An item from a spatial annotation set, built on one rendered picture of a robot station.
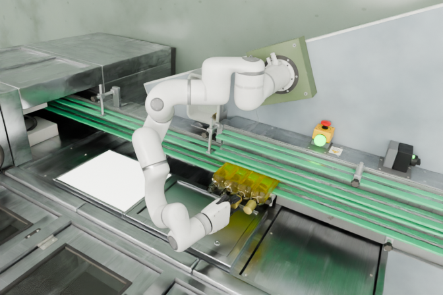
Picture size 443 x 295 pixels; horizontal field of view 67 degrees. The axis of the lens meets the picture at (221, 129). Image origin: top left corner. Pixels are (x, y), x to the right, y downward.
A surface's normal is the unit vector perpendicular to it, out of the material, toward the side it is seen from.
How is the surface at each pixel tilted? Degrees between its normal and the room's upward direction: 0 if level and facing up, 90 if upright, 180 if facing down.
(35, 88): 90
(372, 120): 0
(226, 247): 90
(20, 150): 90
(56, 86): 90
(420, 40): 0
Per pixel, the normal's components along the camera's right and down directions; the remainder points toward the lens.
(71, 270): 0.07, -0.89
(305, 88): -0.53, 0.35
